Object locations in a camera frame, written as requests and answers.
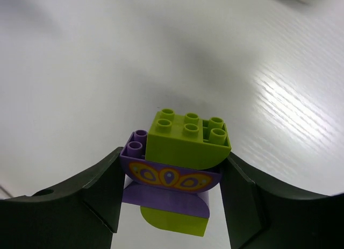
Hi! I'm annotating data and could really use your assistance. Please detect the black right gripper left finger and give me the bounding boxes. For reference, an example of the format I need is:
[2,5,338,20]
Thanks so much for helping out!
[1,147,124,248]

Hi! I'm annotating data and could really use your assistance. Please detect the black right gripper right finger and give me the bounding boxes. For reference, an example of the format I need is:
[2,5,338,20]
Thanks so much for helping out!
[220,153,343,248]

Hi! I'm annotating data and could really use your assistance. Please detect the purple rounded lego brick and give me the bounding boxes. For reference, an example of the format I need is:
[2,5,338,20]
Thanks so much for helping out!
[122,176,210,218]

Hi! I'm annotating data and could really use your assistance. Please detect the purple butterfly lego brick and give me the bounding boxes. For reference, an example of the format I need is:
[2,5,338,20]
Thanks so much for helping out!
[120,130,222,194]

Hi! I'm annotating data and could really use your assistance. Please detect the green rounded lego brick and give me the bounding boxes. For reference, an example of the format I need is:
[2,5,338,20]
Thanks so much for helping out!
[140,206,209,237]

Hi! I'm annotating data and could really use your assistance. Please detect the green studded lego brick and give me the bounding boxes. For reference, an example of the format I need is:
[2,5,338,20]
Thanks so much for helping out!
[145,108,231,170]

